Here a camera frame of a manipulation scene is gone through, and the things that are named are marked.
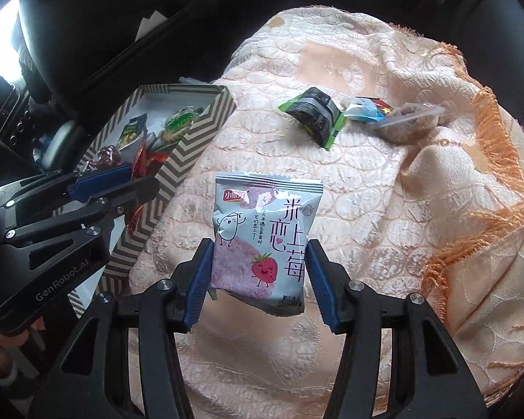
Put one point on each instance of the red foil snack packet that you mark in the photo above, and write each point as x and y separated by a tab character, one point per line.
150	159

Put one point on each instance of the black car centre console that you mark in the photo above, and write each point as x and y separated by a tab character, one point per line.
56	144

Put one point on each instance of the white strawberry print snack packet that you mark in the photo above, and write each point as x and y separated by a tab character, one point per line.
262	227

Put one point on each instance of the clear packet of brown snack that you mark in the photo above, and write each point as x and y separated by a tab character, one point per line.
408	124

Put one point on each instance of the black leather car seat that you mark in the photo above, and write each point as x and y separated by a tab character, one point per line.
506	30

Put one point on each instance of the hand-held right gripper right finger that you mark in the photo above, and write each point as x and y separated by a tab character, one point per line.
321	283

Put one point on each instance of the red star print candy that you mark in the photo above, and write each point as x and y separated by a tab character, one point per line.
383	107

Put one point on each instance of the person's left hand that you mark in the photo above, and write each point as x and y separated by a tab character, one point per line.
0	351

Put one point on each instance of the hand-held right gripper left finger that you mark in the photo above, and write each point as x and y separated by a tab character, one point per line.
198	283

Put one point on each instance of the black front seat back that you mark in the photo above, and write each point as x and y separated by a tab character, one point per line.
113	30

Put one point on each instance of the white paper sheet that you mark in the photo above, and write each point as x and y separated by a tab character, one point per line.
150	24

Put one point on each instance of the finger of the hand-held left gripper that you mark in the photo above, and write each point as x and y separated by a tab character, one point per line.
131	194
100	181

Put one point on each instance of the blue wrapped candy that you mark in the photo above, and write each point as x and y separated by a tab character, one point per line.
362	111

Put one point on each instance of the dark green small snack packet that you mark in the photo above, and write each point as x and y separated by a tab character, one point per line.
314	113

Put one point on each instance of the dark red candy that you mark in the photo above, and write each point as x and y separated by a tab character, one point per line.
117	155
102	158

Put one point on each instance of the clear cow print cookie packet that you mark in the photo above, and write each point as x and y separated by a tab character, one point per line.
179	124

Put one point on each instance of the peach fringed blanket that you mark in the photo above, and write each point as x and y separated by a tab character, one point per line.
419	227

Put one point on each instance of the green cracker packet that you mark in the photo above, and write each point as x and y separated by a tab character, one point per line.
133	133

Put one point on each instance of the chevron patterned cardboard box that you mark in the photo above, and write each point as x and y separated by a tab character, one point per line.
192	139

